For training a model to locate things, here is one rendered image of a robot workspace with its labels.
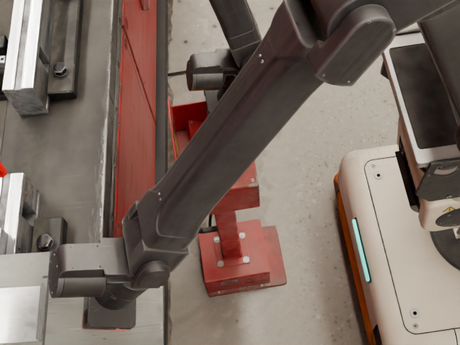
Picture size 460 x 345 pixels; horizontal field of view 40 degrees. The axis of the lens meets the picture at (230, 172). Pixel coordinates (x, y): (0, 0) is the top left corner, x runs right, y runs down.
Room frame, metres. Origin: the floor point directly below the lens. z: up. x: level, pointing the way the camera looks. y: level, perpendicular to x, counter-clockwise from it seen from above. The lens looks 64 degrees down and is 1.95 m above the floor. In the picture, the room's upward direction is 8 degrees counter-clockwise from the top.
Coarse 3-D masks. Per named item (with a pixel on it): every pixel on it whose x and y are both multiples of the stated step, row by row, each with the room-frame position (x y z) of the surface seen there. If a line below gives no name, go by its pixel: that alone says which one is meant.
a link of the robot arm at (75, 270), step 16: (112, 240) 0.28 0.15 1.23; (64, 256) 0.26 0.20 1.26; (80, 256) 0.26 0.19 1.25; (96, 256) 0.26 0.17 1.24; (112, 256) 0.26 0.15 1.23; (64, 272) 0.24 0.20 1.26; (80, 272) 0.24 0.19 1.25; (96, 272) 0.24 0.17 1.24; (112, 272) 0.24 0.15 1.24; (128, 272) 0.24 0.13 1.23; (144, 272) 0.22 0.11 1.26; (160, 272) 0.22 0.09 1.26; (64, 288) 0.23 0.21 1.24; (80, 288) 0.23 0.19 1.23; (96, 288) 0.23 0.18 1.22
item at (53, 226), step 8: (40, 224) 0.46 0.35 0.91; (48, 224) 0.45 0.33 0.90; (56, 224) 0.45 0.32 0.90; (64, 224) 0.45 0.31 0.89; (40, 232) 0.44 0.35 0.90; (48, 232) 0.44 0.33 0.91; (56, 232) 0.44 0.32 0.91; (64, 232) 0.44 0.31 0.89; (32, 240) 0.43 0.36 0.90; (56, 240) 0.42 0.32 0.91; (64, 240) 0.43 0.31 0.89; (32, 248) 0.41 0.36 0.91; (56, 248) 0.41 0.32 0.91
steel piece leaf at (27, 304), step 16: (0, 288) 0.31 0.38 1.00; (16, 288) 0.31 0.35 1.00; (32, 288) 0.31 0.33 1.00; (0, 304) 0.29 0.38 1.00; (16, 304) 0.29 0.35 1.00; (32, 304) 0.28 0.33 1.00; (0, 320) 0.26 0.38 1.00; (16, 320) 0.26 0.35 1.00; (32, 320) 0.26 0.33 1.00; (0, 336) 0.24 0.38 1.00; (16, 336) 0.24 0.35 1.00; (32, 336) 0.23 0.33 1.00
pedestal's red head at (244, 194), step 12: (168, 108) 0.70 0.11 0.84; (180, 108) 0.72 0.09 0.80; (192, 108) 0.72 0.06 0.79; (204, 108) 0.73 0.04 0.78; (180, 120) 0.72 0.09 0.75; (192, 120) 0.72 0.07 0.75; (204, 120) 0.73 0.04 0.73; (180, 132) 0.72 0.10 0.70; (192, 132) 0.69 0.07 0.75; (180, 144) 0.69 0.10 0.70; (252, 168) 0.57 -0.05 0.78; (240, 180) 0.55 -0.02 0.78; (252, 180) 0.54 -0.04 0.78; (228, 192) 0.53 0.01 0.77; (240, 192) 0.53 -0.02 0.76; (252, 192) 0.53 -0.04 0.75; (228, 204) 0.53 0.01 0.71; (240, 204) 0.53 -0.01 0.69; (252, 204) 0.53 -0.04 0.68
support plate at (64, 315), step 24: (0, 264) 0.35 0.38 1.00; (24, 264) 0.35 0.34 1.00; (48, 264) 0.34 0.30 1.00; (48, 312) 0.27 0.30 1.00; (72, 312) 0.26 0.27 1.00; (144, 312) 0.25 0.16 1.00; (48, 336) 0.23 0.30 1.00; (72, 336) 0.23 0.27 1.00; (96, 336) 0.22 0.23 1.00; (120, 336) 0.22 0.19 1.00; (144, 336) 0.21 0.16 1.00
